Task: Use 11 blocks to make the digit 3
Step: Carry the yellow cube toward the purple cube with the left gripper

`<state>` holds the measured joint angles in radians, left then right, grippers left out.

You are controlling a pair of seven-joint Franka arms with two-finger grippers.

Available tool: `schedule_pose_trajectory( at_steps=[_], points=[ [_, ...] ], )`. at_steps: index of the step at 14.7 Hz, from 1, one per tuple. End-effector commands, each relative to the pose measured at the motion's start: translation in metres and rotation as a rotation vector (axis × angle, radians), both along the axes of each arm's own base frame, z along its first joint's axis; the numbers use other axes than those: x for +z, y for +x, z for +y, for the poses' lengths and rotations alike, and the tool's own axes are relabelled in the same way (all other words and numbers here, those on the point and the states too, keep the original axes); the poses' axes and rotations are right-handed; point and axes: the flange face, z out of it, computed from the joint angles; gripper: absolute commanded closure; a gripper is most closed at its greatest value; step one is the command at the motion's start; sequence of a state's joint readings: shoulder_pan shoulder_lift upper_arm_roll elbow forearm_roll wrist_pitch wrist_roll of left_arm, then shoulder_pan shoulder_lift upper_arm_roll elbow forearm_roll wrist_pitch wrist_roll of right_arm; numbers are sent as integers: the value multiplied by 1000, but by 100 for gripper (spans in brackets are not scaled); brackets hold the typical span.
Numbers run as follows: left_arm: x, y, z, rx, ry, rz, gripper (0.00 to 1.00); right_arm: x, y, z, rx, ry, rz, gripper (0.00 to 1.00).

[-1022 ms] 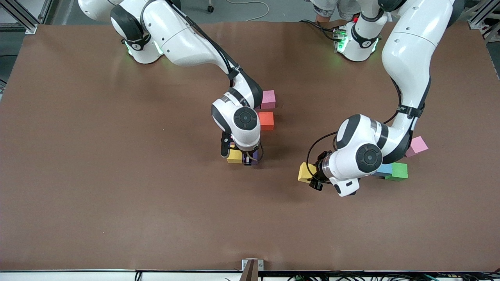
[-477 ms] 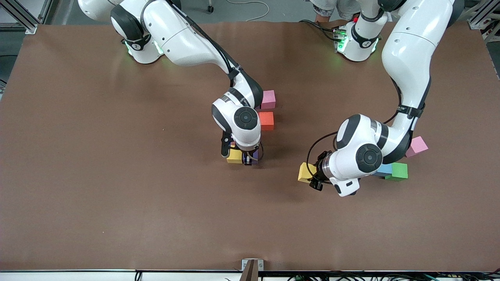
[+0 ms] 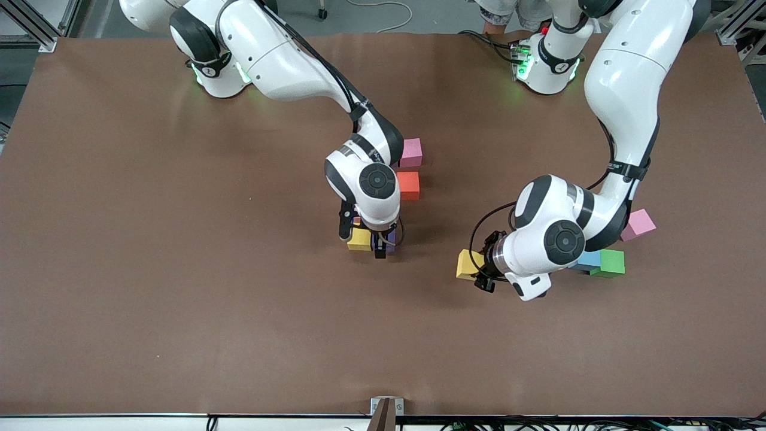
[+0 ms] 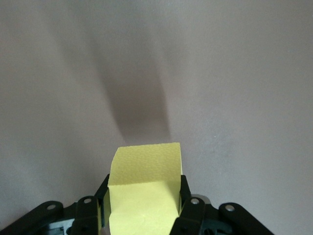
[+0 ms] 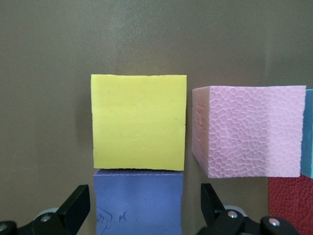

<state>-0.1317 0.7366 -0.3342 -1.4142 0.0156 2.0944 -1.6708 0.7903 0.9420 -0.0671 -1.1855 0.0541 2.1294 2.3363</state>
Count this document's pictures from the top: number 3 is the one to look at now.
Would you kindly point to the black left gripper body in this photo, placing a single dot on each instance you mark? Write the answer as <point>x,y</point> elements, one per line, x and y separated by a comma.
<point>489,261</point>

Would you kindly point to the purple foam cube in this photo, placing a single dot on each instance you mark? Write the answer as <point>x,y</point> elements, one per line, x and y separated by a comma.
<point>391,242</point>

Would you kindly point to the yellow foam cube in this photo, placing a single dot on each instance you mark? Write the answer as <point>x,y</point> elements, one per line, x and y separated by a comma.
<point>359,239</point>
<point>468,264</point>

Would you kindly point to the orange foam cube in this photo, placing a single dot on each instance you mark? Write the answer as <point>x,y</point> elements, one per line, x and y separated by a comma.
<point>409,184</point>

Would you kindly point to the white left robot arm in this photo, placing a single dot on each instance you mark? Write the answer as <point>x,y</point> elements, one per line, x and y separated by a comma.
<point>628,90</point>

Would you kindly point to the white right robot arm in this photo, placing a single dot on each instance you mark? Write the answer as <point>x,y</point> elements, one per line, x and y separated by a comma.
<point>281,60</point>

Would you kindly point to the blue foam cube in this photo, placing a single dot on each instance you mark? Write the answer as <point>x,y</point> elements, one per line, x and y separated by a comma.
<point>589,262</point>

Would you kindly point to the brown table mat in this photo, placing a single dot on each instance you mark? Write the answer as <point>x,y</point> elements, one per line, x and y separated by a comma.
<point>419,347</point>

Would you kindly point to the green foam cube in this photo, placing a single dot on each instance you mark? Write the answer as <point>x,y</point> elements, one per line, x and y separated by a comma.
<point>613,263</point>

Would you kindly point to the metal table edge bracket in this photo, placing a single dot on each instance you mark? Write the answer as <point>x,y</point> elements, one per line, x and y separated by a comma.
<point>386,407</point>

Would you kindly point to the white table edge rail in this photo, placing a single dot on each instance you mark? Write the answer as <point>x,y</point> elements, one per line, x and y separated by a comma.
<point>119,424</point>

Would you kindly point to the aluminium frame profile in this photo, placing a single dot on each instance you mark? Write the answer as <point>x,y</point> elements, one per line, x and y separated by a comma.
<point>742,21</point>
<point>27,42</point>

